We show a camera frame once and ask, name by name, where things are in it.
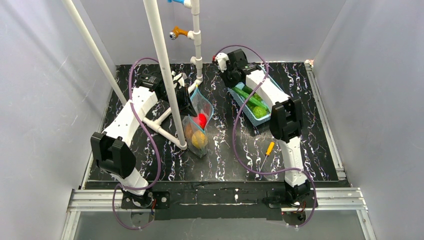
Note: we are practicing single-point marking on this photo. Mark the red tomato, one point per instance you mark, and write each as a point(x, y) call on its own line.
point(201, 120)

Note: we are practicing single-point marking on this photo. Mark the yellow lemon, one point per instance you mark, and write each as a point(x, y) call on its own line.
point(199, 140)

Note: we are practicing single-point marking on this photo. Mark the orange handled screwdriver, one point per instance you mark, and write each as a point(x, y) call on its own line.
point(269, 150)

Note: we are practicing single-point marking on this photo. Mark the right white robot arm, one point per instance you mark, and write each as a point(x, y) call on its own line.
point(286, 114)

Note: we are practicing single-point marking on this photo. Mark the light green vegetable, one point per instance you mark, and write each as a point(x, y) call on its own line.
point(259, 112)

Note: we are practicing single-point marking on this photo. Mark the white PVC pipe frame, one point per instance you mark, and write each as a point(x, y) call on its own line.
point(169, 124)

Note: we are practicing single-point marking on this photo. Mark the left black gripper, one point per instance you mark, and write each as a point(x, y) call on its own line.
point(182, 96)

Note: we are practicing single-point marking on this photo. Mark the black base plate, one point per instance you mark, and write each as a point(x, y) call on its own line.
point(170, 200)

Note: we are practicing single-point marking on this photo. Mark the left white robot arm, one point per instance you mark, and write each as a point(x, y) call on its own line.
point(111, 147)

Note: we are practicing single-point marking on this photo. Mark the light blue plastic basket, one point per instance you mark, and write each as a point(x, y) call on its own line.
point(269, 93)

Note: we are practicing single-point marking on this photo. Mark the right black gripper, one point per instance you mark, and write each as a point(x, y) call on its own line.
point(230, 73)

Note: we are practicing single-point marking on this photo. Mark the clear zip top bag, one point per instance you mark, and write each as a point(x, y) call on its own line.
point(195, 126)

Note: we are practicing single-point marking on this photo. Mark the blue clip on pipe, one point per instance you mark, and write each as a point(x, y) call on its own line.
point(176, 1)

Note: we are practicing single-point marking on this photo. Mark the long green cucumber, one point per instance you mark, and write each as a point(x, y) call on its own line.
point(250, 99)

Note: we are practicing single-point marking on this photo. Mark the orange webcam on pipe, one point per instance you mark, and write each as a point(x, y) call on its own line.
point(176, 32)

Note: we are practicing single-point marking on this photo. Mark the aluminium rail frame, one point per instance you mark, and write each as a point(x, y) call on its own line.
point(327, 199)

